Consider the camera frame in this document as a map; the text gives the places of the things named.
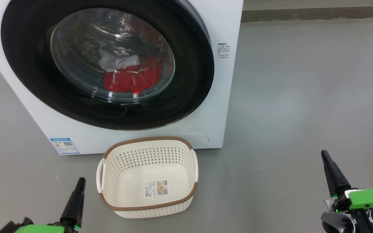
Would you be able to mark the blue energy label sticker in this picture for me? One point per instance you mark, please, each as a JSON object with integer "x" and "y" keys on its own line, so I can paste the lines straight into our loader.
{"x": 64, "y": 146}

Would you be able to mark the stainless steel washing machine drum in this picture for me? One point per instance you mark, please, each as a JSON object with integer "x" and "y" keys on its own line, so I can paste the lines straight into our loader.
{"x": 86, "y": 38}

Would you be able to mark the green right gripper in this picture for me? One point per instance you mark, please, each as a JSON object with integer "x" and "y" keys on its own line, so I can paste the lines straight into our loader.
{"x": 371, "y": 198}

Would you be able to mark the red garment with white lining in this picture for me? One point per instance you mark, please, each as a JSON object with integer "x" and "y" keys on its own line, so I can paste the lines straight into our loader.
{"x": 147, "y": 74}

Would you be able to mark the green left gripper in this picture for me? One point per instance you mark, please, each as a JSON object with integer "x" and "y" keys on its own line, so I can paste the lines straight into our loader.
{"x": 40, "y": 229}

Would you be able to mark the printed text label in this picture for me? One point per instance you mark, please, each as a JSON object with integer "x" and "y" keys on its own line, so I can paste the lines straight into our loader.
{"x": 223, "y": 50}

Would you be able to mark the round black washer door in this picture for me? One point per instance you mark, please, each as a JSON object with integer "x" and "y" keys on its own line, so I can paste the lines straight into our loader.
{"x": 28, "y": 64}

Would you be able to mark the cream basket with brown rim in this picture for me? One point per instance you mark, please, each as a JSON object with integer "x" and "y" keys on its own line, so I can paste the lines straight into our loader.
{"x": 151, "y": 212}

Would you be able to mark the product label sticker with barcode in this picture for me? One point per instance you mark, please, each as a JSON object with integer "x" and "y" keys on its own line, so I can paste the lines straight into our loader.
{"x": 155, "y": 188}

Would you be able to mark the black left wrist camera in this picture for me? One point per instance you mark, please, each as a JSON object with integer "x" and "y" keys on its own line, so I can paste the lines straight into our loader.
{"x": 16, "y": 225}

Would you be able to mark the white front-load washing machine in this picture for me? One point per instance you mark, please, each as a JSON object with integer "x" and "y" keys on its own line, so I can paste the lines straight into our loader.
{"x": 225, "y": 97}

